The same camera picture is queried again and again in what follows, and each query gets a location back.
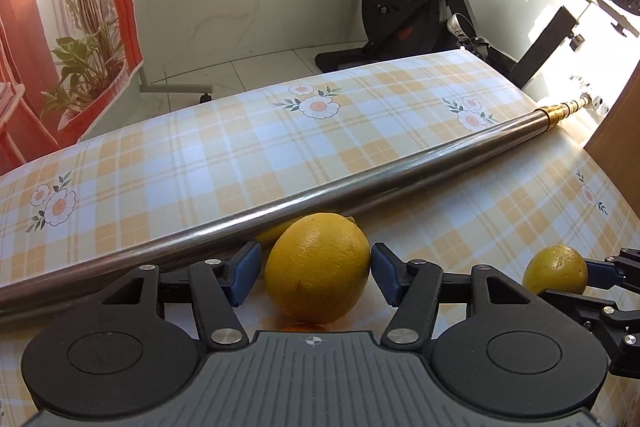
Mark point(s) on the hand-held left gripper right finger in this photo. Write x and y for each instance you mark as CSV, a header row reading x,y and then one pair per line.
x,y
384,273

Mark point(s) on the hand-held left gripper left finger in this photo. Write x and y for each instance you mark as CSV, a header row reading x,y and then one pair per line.
x,y
245,271

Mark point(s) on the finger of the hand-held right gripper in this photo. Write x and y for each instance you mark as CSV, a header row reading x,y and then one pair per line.
x,y
607,268
575,307

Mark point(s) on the large yellow lemon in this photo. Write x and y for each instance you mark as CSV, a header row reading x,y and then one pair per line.
x,y
317,269

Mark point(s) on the orange tangerine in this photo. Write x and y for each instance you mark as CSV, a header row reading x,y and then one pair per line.
x,y
300,328

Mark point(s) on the steel pole with gold end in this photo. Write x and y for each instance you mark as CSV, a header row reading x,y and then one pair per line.
x,y
350,187

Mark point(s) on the checked floral tablecloth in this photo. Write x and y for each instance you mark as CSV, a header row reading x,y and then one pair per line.
x,y
200,157

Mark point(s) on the brown cardboard box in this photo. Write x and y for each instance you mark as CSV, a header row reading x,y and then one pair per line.
x,y
620,142

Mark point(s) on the grey backdrop stand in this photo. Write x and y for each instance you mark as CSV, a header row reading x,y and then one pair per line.
x,y
175,88

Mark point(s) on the printed room scene backdrop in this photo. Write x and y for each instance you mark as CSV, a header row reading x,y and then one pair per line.
x,y
35,32

